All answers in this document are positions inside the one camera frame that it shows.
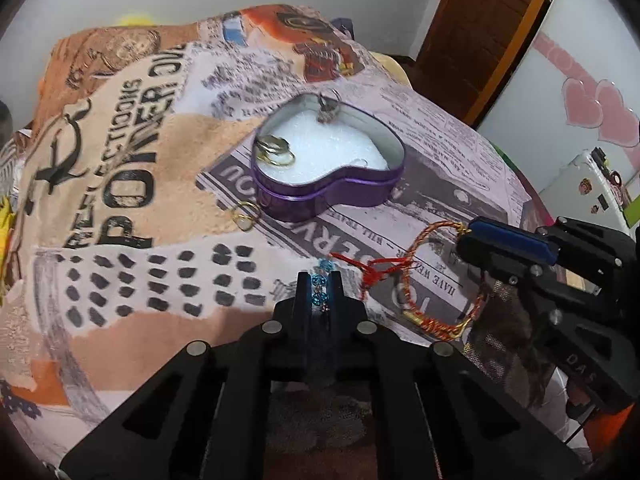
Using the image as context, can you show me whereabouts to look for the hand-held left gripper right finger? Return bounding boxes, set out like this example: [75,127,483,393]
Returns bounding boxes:
[325,271,587,480]

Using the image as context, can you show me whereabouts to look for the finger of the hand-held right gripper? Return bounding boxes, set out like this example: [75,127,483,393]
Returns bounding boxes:
[456,232,566,331]
[467,216,561,265]

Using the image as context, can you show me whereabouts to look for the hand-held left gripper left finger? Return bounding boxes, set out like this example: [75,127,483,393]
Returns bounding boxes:
[57,270,321,480]

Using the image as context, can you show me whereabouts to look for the blue bead bracelet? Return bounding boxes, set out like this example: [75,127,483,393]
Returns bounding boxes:
[310,259,333,312]

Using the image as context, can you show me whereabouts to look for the red gold braided bracelet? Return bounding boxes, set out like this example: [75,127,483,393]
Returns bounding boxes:
[405,221,493,343]

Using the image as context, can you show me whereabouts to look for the purple heart-shaped tin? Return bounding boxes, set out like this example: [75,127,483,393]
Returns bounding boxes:
[250,91,406,222]

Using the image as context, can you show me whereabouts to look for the silver ring pendant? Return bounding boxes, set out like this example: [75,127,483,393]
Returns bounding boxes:
[316,89,343,125]

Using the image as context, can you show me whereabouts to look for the small white refrigerator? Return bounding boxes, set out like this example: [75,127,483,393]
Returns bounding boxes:
[537,147,640,241]

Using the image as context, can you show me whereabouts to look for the pink heart sticker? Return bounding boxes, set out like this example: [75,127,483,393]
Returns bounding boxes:
[560,79,640,148]

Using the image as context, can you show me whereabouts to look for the printed blanket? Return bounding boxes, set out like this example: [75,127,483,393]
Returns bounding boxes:
[0,4,566,480]

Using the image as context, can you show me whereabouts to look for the pink band sticker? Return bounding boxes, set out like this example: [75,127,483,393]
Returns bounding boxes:
[532,30,591,81]

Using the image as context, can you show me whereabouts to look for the brown wooden door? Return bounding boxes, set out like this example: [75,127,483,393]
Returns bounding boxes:
[415,0,536,121]

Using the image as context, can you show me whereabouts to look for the multicolour bed sheet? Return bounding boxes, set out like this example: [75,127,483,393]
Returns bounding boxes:
[372,50,526,196]

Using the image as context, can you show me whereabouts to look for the white sliding wardrobe panel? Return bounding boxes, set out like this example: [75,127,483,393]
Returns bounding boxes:
[475,0,640,241]

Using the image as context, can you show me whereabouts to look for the yellow cloth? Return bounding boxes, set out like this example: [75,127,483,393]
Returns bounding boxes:
[0,195,16,271]

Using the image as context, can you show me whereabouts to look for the red knotted cord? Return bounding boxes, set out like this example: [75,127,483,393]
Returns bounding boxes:
[330,252,416,303]

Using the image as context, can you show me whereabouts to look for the orange wooden door frame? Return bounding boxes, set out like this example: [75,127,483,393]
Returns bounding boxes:
[470,0,568,128]

